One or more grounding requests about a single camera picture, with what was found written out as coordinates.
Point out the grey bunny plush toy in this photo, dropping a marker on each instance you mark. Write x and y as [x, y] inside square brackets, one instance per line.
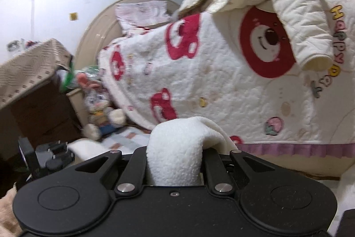
[103, 118]

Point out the beige patterned dresser cloth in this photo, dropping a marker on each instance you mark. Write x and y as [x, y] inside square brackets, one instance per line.
[30, 68]

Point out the cream bedside cabinet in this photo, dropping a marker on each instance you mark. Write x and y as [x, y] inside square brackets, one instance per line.
[76, 98]

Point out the beige curved headboard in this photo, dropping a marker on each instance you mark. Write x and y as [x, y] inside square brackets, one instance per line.
[102, 30]

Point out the white bear print quilt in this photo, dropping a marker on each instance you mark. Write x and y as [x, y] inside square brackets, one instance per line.
[293, 121]

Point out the green plastic bag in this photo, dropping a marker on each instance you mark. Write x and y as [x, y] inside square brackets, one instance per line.
[68, 80]

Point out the cream fleece zip jacket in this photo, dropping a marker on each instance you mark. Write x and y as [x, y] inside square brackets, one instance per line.
[174, 150]

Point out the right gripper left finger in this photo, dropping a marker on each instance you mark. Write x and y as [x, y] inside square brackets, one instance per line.
[131, 180]

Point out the checkered grey pink blanket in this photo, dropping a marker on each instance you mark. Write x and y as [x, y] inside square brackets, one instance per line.
[126, 139]

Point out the dark wooden dresser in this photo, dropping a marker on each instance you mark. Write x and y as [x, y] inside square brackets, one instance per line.
[42, 115]

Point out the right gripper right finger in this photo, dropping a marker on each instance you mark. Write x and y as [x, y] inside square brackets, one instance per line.
[215, 175]

